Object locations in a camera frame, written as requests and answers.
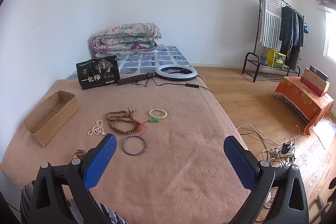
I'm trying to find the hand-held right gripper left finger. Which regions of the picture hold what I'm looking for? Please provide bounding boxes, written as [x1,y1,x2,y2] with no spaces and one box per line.
[31,133,117,224]

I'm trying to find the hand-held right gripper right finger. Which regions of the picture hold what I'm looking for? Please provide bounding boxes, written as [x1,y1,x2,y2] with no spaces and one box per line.
[224,135,310,224]

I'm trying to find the dark bangle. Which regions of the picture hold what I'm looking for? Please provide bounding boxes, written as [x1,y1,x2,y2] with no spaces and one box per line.
[122,135,147,155]

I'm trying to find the small white bead bracelet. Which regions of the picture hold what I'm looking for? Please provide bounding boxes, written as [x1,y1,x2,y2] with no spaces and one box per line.
[87,120,106,136]

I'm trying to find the brown wooden bead necklace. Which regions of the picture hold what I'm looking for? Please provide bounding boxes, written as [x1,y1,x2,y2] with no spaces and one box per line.
[105,107,160,139]

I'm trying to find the cardboard box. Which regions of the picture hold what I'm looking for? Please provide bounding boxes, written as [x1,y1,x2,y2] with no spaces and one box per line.
[24,91,80,147]

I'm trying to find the cream bead bracelet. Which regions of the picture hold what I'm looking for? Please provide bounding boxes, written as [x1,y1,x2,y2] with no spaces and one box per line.
[148,108,168,119]

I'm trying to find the white power strip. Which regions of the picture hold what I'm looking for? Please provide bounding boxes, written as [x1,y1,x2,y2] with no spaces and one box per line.
[273,142,296,162]

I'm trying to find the black folded tripod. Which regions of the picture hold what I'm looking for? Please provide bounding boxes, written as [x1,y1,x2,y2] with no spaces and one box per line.
[117,72,158,86]

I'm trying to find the black snack bag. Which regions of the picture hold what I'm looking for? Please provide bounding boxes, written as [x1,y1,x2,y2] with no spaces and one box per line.
[76,55,121,90]

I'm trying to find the orange cloth covered table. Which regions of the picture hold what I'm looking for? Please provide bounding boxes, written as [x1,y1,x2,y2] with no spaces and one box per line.
[274,76,335,138]

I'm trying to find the black clothes rack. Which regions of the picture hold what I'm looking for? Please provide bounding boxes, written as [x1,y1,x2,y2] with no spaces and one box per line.
[242,0,305,83]

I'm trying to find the red long box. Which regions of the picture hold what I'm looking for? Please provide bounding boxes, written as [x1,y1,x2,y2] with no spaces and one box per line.
[300,77,327,97]

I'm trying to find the blue checked bed sheet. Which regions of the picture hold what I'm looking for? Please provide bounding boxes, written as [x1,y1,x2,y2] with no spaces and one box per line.
[67,46,195,81]

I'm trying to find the yellow crate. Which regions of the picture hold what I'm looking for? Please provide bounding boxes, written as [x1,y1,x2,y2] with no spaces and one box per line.
[266,48,286,68]

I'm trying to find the boxes on low table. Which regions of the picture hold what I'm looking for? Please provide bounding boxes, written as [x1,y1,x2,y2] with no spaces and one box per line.
[304,69,330,93]

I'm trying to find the dark purple box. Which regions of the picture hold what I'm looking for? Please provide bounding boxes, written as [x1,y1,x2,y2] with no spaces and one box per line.
[309,65,329,82]

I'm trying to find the folded floral quilt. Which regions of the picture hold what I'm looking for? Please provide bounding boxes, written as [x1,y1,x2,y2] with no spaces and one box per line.
[91,24,163,58]

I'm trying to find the dark hanging clothes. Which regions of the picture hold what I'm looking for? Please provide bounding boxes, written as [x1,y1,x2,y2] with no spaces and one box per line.
[278,4,305,70]

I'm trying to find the striped towel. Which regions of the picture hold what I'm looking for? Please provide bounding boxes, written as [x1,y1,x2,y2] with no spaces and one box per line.
[259,0,283,49]

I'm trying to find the window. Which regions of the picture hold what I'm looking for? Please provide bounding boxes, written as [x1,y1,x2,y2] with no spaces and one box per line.
[324,10,336,65]

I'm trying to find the floral curtain valance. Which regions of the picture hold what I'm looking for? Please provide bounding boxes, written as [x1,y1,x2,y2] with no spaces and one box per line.
[314,0,336,11]

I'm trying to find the tangle of floor cables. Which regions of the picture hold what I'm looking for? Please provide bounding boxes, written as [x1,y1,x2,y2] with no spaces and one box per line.
[236,124,300,170]

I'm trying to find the black ring light cable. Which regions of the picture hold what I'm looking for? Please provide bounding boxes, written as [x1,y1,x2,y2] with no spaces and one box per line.
[135,80,210,90]

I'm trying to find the white ring light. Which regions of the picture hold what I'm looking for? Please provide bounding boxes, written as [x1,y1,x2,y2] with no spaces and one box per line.
[155,65,198,82]

